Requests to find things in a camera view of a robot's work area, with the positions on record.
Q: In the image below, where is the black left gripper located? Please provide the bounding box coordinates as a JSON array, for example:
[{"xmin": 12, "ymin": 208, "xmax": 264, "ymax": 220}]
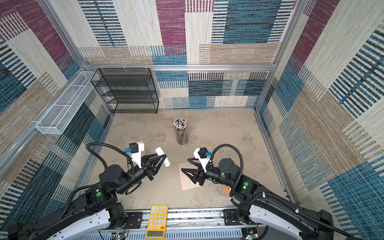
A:
[{"xmin": 116, "ymin": 152, "xmax": 165, "ymax": 197}]

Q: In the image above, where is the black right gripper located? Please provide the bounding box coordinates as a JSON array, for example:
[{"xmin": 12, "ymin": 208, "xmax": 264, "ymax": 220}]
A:
[{"xmin": 181, "ymin": 157, "xmax": 233, "ymax": 188}]

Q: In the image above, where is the white glue stick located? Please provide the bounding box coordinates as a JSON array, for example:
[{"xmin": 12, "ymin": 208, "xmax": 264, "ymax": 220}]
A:
[{"xmin": 155, "ymin": 147, "xmax": 171, "ymax": 167}]

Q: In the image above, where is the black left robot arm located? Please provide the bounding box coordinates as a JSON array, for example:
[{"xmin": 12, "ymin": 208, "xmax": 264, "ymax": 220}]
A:
[{"xmin": 7, "ymin": 142, "xmax": 170, "ymax": 240}]

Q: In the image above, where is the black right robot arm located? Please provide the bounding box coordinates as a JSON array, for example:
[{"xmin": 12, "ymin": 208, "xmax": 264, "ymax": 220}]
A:
[{"xmin": 182, "ymin": 144, "xmax": 356, "ymax": 240}]

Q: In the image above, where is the pack of coloured highlighters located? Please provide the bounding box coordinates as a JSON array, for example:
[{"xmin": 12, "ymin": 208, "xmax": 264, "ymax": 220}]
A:
[{"xmin": 224, "ymin": 186, "xmax": 232, "ymax": 197}]

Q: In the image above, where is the metal cup of pencils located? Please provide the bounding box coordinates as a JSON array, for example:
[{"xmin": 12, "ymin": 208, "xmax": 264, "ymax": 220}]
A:
[{"xmin": 174, "ymin": 117, "xmax": 188, "ymax": 145}]

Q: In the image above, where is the yellow calculator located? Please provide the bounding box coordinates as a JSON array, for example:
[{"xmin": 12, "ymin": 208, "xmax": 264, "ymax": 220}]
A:
[{"xmin": 146, "ymin": 205, "xmax": 169, "ymax": 239}]

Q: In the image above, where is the aluminium front rail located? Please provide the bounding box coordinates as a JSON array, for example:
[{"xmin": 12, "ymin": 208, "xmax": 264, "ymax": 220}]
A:
[{"xmin": 53, "ymin": 203, "xmax": 310, "ymax": 232}]

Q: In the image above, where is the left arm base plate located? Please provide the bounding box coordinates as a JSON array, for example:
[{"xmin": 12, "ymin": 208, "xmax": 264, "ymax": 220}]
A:
[{"xmin": 125, "ymin": 212, "xmax": 143, "ymax": 230}]

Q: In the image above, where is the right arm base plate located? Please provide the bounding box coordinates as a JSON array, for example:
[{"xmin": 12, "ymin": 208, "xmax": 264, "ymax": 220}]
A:
[{"xmin": 219, "ymin": 208, "xmax": 266, "ymax": 226}]

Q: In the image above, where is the black wire shelf rack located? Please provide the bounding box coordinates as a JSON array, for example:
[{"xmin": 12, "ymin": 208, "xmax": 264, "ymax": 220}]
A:
[{"xmin": 91, "ymin": 68, "xmax": 159, "ymax": 114}]

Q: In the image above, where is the white wire mesh basket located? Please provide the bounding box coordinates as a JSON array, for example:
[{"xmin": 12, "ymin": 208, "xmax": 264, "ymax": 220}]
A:
[{"xmin": 36, "ymin": 71, "xmax": 95, "ymax": 135}]

